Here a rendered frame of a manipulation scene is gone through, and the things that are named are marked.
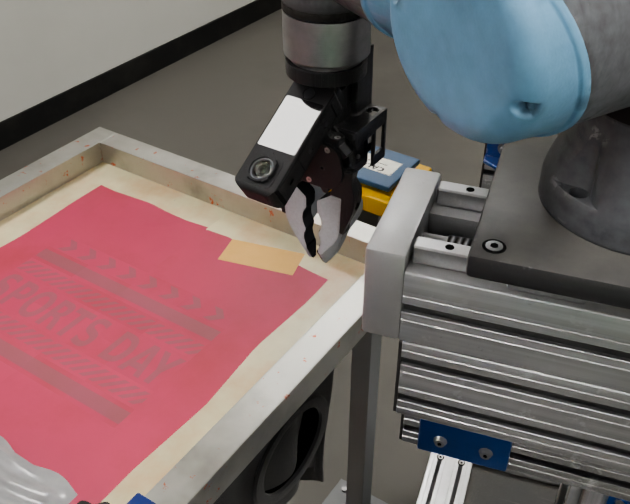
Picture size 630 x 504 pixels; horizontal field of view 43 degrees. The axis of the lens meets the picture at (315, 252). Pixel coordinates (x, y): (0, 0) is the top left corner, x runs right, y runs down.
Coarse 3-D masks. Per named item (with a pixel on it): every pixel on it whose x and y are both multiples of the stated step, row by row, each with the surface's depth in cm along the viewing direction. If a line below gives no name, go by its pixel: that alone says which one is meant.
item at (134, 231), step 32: (96, 192) 118; (64, 224) 111; (96, 224) 111; (128, 224) 111; (160, 224) 111; (192, 224) 111; (0, 256) 105; (32, 256) 105; (128, 256) 105; (160, 256) 105
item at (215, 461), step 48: (96, 144) 122; (144, 144) 122; (0, 192) 111; (48, 192) 117; (192, 192) 116; (240, 192) 111; (336, 336) 87; (288, 384) 82; (240, 432) 76; (192, 480) 72
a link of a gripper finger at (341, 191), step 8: (344, 168) 71; (344, 176) 71; (352, 176) 70; (344, 184) 72; (352, 184) 71; (360, 184) 72; (336, 192) 73; (344, 192) 72; (352, 192) 72; (360, 192) 73; (344, 200) 73; (352, 200) 72; (360, 200) 73; (344, 208) 73; (352, 208) 73; (344, 216) 74; (352, 216) 74; (344, 224) 74; (344, 232) 75
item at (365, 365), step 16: (368, 192) 118; (384, 192) 118; (368, 208) 118; (384, 208) 116; (368, 336) 140; (352, 352) 144; (368, 352) 142; (352, 368) 147; (368, 368) 144; (352, 384) 149; (368, 384) 146; (352, 400) 151; (368, 400) 149; (352, 416) 154; (368, 416) 152; (352, 432) 157; (368, 432) 155; (352, 448) 159; (368, 448) 159; (352, 464) 162; (368, 464) 162; (352, 480) 165; (368, 480) 166; (336, 496) 187; (352, 496) 168; (368, 496) 170
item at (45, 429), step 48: (192, 240) 108; (192, 288) 100; (240, 288) 100; (288, 288) 100; (240, 336) 92; (0, 384) 86; (192, 384) 86; (0, 432) 81; (48, 432) 81; (96, 432) 81; (144, 432) 81; (96, 480) 76
